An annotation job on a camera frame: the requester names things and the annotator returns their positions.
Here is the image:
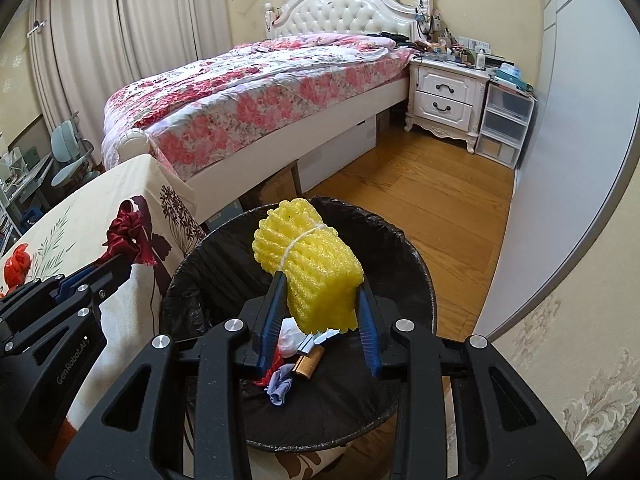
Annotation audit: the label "beige pleated curtains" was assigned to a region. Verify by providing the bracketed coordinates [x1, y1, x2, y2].
[27, 0, 236, 171]

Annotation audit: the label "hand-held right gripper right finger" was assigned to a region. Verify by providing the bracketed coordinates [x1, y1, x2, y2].
[354, 277, 586, 480]

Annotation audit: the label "white sliding wardrobe door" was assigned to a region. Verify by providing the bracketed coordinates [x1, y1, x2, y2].
[472, 0, 640, 341]

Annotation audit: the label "grey office chair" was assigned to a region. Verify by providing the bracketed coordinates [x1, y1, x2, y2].
[50, 114, 101, 188]

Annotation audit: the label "cream floral tablecloth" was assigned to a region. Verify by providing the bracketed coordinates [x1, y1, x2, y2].
[0, 154, 351, 480]

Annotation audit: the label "clutter of small items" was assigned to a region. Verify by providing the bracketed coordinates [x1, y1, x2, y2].
[415, 10, 506, 68]

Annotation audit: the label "white tissue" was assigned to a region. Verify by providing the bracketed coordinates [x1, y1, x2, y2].
[277, 319, 303, 358]

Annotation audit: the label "white carved nightstand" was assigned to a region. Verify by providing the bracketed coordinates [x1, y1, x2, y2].
[404, 56, 491, 155]

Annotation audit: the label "pink floral quilt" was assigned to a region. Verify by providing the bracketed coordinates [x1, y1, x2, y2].
[101, 34, 411, 181]

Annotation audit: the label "brown cardboard box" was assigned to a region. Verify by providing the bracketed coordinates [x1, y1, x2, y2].
[257, 165, 301, 206]

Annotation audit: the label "white bed with tufted headboard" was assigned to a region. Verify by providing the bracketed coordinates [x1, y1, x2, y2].
[101, 0, 441, 206]

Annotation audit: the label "white storage box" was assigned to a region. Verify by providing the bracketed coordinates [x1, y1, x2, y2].
[297, 115, 378, 193]

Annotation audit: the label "clear plastic drawer unit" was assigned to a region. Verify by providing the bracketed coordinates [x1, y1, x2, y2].
[474, 80, 537, 170]

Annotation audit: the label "brown glass bottle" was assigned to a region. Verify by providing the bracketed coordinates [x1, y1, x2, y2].
[292, 347, 326, 380]

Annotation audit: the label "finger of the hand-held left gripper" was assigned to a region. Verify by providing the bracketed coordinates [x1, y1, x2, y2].
[0, 275, 68, 328]
[55, 255, 133, 311]

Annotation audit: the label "bin with black bag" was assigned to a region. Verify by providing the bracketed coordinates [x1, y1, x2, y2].
[160, 196, 436, 453]

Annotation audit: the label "dark red ribbon bow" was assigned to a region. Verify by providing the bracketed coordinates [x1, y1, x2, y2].
[97, 199, 158, 267]

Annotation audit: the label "teal box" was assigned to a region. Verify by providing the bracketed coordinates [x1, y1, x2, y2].
[492, 62, 533, 93]

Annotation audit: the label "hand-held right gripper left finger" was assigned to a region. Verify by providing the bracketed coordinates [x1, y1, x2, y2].
[55, 270, 290, 480]

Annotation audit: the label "yellow foam fruit net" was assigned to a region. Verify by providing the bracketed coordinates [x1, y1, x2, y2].
[252, 199, 363, 336]

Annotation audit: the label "white desk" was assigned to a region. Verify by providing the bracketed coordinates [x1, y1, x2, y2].
[0, 132, 53, 241]

